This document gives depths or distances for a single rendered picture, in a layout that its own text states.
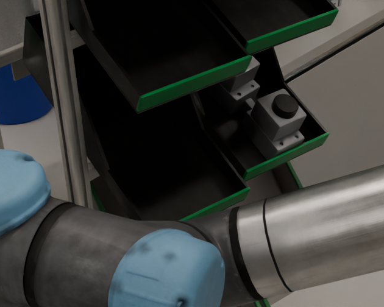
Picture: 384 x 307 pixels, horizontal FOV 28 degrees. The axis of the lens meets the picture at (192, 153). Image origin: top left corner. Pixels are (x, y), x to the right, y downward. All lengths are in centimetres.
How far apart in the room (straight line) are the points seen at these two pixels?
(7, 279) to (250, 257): 18
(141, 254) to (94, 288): 4
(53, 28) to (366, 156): 180
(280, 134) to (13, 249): 46
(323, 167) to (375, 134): 28
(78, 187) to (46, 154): 75
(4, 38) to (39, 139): 22
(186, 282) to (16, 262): 11
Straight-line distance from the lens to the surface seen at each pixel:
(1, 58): 94
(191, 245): 47
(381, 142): 251
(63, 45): 77
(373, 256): 56
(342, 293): 123
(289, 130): 90
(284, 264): 56
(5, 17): 160
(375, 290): 125
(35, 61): 89
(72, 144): 81
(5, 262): 50
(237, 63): 75
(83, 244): 48
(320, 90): 206
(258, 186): 104
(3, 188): 50
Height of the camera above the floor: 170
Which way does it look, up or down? 33 degrees down
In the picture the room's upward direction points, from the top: 2 degrees counter-clockwise
